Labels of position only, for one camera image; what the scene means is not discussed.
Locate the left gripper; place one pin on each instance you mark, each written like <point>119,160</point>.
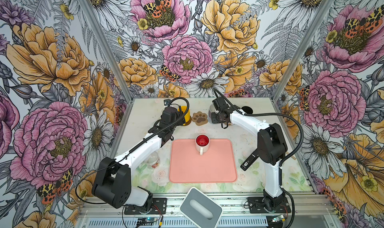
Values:
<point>180,119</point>

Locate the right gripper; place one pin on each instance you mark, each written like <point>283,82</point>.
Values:
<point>214,120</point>

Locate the yellow mug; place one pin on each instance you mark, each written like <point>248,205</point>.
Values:
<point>187,117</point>

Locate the paw shaped cork coaster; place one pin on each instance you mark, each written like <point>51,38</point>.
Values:
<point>200,118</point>

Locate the black mug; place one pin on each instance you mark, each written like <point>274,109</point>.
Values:
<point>247,110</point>

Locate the red inside white mug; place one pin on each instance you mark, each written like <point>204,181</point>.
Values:
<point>202,143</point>

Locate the purple handled white mug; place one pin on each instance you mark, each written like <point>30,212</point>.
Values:
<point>212,109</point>

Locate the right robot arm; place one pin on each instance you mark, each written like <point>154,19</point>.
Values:
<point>271,145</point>

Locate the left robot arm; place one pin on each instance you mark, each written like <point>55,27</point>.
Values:
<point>113,182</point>

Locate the glass jar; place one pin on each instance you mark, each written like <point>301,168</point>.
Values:
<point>153,160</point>

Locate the pink tray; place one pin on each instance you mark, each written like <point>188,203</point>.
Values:
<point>217,165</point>

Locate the grey white box device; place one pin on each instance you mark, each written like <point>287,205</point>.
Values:
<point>201,210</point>

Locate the green circuit board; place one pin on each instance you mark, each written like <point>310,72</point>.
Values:
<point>145,222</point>

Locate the right small circuit board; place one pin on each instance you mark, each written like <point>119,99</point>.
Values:
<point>280,218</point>

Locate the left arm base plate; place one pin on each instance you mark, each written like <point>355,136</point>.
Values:
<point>159,206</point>

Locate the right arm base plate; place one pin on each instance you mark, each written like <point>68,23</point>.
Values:
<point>257,205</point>

